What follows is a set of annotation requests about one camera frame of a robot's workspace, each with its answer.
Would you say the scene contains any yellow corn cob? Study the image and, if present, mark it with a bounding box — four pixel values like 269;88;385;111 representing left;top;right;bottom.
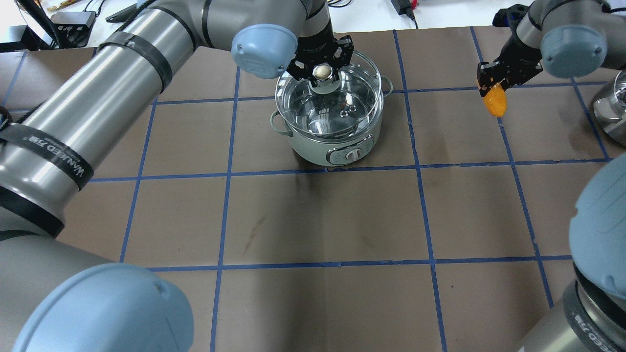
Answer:
482;83;508;118

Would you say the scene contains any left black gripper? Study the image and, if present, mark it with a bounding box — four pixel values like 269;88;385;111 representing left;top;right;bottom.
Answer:
286;22;354;88

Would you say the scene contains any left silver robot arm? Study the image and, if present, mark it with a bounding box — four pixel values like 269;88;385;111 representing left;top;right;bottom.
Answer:
1;0;339;352

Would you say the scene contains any pale green electric pot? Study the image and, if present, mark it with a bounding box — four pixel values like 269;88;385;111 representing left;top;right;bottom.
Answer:
270;51;393;167

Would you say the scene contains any brown paper table cover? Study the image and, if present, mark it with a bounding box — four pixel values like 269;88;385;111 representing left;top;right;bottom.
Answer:
0;24;626;352

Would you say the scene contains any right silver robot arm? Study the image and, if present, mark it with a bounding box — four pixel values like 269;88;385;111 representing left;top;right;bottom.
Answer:
476;0;625;352

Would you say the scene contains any glass pot lid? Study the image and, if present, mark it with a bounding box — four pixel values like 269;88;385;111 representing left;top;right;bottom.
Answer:
275;51;393;140

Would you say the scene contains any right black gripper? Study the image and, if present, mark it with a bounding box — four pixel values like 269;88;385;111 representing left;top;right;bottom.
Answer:
477;29;543;98

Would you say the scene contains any black power adapter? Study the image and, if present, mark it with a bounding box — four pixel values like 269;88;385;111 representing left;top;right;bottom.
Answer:
390;0;419;29

